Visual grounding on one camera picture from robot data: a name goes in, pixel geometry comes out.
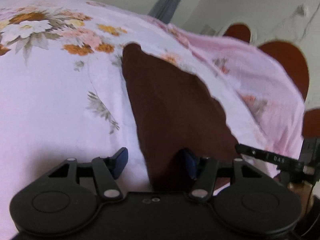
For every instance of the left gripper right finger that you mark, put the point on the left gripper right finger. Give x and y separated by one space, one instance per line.
196 176

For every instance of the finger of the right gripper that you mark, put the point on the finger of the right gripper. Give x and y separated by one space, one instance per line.
265 156

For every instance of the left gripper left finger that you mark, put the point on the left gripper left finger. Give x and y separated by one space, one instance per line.
104 172

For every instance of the dark maroon cloth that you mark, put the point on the dark maroon cloth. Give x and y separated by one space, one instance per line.
173 110

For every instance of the person right hand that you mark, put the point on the person right hand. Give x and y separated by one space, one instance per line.
304 191

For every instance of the pink floral bed sheet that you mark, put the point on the pink floral bed sheet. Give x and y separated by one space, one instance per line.
63 93

